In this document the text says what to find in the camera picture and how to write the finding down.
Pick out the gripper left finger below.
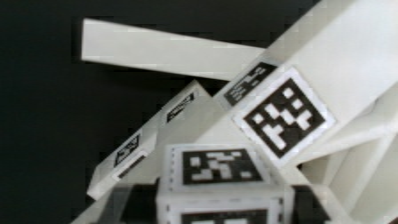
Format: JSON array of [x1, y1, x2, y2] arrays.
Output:
[[99, 184, 158, 224]]

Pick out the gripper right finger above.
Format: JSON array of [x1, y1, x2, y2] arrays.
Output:
[[290, 183, 357, 224]]

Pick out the white cube leg block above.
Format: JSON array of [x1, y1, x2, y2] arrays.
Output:
[[156, 144, 295, 224]]

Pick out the white chair back frame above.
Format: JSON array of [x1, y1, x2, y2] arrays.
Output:
[[69, 0, 398, 224]]

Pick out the white workspace border frame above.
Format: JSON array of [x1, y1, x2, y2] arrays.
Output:
[[82, 18, 265, 80]]

